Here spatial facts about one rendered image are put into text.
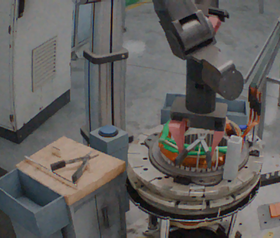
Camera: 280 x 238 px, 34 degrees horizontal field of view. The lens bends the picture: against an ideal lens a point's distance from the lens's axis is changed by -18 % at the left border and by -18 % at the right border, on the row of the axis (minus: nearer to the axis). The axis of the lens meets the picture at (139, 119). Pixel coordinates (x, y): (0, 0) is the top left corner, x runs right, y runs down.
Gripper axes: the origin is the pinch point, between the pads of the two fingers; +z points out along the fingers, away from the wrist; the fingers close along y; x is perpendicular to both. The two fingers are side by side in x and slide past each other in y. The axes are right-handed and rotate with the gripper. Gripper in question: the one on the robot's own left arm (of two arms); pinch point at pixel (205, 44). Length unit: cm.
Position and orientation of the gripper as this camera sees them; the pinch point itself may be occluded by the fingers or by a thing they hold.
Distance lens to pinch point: 106.6
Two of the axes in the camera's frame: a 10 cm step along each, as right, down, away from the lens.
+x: 2.9, -0.7, 9.5
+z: -1.3, 9.9, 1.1
